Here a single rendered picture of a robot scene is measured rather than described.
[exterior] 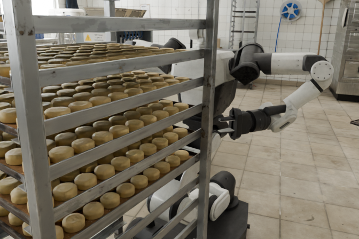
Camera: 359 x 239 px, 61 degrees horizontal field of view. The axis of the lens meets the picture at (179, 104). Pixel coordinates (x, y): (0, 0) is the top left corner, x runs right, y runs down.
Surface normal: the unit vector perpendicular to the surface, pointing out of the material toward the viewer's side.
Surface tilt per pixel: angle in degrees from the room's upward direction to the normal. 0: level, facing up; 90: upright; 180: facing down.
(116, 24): 90
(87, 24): 90
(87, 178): 0
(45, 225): 90
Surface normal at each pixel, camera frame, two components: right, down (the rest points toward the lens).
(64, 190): 0.02, -0.96
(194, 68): -0.56, 0.21
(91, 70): 0.83, 0.17
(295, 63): -0.39, 0.04
